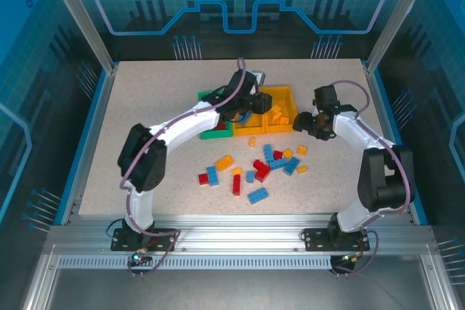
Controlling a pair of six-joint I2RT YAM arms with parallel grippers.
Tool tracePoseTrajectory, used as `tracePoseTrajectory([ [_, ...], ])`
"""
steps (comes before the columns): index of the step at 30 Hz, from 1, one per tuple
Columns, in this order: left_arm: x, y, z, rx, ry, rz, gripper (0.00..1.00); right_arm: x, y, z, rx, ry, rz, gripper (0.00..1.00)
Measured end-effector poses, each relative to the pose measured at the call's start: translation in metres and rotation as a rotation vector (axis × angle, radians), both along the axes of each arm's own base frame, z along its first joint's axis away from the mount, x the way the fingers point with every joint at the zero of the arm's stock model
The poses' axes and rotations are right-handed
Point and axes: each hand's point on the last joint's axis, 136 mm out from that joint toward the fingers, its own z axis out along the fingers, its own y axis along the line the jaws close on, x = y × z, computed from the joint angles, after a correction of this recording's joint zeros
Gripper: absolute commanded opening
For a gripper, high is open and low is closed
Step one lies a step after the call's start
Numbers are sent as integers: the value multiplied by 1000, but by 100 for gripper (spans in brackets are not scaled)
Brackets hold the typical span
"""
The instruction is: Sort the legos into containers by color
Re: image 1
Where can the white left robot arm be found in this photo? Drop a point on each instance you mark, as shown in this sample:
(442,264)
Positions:
(181,125)

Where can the grey metal shelf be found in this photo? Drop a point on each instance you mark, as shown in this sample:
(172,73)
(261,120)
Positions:
(236,288)

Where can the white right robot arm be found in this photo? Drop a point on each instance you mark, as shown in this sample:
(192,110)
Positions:
(359,132)

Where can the blue table border strip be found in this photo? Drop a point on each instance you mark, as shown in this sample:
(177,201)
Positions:
(386,106)
(78,157)

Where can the long red lego brick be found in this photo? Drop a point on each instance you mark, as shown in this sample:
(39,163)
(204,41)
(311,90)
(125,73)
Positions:
(237,184)

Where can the aluminium frame post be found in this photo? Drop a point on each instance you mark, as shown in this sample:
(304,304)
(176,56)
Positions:
(396,16)
(83,19)

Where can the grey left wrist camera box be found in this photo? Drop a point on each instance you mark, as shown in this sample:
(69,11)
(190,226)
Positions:
(258,77)

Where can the small LED circuit board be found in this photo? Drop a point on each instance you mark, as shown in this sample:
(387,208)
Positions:
(138,257)
(350,259)

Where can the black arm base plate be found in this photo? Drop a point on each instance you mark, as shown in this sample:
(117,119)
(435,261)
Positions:
(314,239)
(123,239)

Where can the green plastic bin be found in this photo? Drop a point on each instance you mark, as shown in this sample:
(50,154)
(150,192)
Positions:
(214,135)

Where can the aluminium frame rail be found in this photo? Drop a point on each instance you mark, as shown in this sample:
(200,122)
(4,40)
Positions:
(236,230)

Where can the small blue lego brick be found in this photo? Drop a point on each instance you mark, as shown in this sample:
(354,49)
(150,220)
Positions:
(250,176)

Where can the small yellow lego brick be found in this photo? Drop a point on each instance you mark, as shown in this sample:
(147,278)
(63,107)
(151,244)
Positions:
(237,171)
(252,141)
(301,169)

